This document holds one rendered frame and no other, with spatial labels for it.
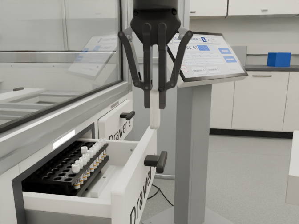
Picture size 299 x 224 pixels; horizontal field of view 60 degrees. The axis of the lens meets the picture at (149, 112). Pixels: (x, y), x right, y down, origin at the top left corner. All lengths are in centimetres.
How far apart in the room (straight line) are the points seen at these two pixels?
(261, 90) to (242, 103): 27
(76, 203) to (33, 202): 7
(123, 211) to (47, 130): 19
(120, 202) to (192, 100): 109
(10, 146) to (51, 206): 10
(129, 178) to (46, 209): 13
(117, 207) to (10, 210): 14
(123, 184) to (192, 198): 128
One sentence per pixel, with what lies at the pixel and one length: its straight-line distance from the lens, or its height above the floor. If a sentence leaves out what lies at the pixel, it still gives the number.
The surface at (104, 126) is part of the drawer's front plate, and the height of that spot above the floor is 91.
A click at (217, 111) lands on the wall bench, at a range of 346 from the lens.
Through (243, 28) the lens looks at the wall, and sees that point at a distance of 413.
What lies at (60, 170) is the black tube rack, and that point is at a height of 90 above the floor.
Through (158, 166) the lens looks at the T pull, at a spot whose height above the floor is 91.
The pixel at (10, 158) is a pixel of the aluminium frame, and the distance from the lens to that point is 38.
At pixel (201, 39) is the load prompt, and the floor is 116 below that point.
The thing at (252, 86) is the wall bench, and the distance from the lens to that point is 345.
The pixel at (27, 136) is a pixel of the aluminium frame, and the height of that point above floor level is 98.
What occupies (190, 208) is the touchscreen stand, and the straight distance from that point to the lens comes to 164.
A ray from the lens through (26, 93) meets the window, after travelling 43.
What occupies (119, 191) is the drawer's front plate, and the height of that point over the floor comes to 93.
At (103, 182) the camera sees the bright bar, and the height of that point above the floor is 85.
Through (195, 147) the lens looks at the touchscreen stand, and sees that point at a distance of 148.
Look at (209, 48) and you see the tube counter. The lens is 147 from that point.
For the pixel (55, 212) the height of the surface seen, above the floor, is 87.
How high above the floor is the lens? 109
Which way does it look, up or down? 13 degrees down
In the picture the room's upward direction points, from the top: straight up
